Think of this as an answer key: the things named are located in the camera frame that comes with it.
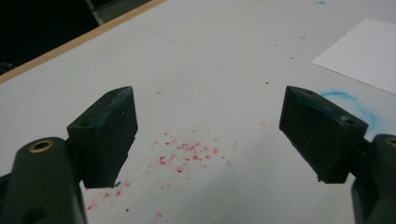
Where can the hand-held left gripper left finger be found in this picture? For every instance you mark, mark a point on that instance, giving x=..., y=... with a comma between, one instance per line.
x=106, y=140

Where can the white paper sheet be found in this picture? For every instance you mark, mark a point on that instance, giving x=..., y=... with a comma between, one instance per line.
x=364, y=53

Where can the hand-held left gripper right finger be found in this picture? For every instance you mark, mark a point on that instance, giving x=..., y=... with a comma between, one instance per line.
x=320, y=137

